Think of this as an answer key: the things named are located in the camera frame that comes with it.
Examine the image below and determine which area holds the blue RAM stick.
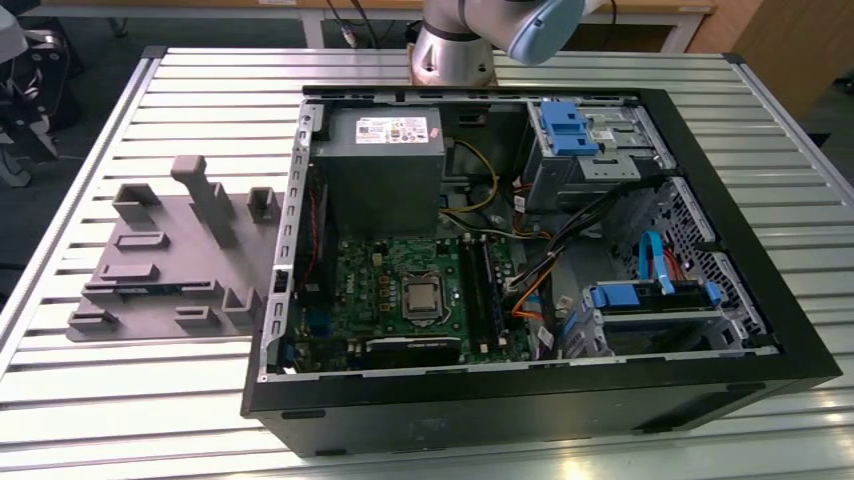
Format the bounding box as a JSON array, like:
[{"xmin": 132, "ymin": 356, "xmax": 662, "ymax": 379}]
[{"xmin": 112, "ymin": 283, "xmax": 218, "ymax": 297}]

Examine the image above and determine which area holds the black RAM slot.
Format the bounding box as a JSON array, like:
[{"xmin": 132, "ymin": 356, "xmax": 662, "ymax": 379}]
[
  {"xmin": 459, "ymin": 235, "xmax": 487, "ymax": 351},
  {"xmin": 474, "ymin": 235, "xmax": 499, "ymax": 350}
]

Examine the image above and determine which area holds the grey parts rack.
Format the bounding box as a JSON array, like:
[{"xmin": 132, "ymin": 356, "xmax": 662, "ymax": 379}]
[{"xmin": 66, "ymin": 154, "xmax": 286, "ymax": 342}]

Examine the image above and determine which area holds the grey power supply unit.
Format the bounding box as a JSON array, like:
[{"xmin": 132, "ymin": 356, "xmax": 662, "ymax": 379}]
[{"xmin": 312, "ymin": 105, "xmax": 447, "ymax": 237}]

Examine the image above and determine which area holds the green motherboard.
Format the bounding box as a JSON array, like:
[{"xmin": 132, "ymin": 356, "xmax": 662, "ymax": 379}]
[{"xmin": 292, "ymin": 234, "xmax": 535, "ymax": 374}]

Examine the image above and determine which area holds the CPU socket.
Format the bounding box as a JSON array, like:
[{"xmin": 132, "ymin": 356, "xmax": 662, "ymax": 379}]
[{"xmin": 392, "ymin": 268, "xmax": 455, "ymax": 330}]

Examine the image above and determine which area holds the silver CPU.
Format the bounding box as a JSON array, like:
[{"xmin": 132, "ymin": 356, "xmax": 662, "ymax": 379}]
[{"xmin": 399, "ymin": 282, "xmax": 445, "ymax": 312}]

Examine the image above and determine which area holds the black graphics card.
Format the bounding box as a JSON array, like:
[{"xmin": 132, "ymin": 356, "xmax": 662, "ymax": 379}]
[{"xmin": 363, "ymin": 335, "xmax": 463, "ymax": 370}]

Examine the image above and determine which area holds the grey metal drive cage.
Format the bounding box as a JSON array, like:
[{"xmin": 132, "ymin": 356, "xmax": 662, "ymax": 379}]
[{"xmin": 525, "ymin": 98, "xmax": 675, "ymax": 214}]

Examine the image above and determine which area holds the blue disk carrier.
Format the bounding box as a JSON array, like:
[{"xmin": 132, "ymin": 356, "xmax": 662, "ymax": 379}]
[{"xmin": 590, "ymin": 281, "xmax": 723, "ymax": 312}]

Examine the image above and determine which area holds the white-framed wooden desk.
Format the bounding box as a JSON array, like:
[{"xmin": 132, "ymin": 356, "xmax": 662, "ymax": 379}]
[{"xmin": 39, "ymin": 0, "xmax": 721, "ymax": 54}]

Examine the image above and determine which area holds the black PC case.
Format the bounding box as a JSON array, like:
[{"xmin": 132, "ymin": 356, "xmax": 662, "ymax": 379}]
[{"xmin": 239, "ymin": 84, "xmax": 843, "ymax": 457}]

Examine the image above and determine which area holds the grey metal disk bay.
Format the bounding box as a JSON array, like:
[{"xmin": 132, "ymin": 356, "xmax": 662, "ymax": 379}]
[{"xmin": 586, "ymin": 299, "xmax": 766, "ymax": 357}]

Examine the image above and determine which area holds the wooden cabinet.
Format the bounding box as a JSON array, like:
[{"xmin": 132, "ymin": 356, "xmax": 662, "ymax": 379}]
[{"xmin": 686, "ymin": 0, "xmax": 854, "ymax": 136}]

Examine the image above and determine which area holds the black cable with plug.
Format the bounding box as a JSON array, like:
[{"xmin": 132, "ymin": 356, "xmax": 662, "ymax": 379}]
[{"xmin": 324, "ymin": 0, "xmax": 376, "ymax": 49}]

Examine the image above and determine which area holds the yellow wire pair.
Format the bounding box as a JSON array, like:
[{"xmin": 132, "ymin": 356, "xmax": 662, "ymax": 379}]
[{"xmin": 439, "ymin": 139, "xmax": 501, "ymax": 217}]

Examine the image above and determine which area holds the blue plastic drive bracket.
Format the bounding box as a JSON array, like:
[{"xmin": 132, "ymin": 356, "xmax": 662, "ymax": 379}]
[{"xmin": 541, "ymin": 101, "xmax": 601, "ymax": 157}]

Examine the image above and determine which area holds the black cable bundle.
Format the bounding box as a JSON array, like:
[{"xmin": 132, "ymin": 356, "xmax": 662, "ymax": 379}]
[{"xmin": 510, "ymin": 177, "xmax": 669, "ymax": 289}]

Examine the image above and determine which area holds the orange wire bundle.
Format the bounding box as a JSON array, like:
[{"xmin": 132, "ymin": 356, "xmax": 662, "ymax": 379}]
[{"xmin": 511, "ymin": 269, "xmax": 557, "ymax": 321}]

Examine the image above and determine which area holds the blue flat data cable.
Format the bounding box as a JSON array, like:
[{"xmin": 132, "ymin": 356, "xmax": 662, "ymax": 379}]
[{"xmin": 638, "ymin": 230, "xmax": 677, "ymax": 295}]

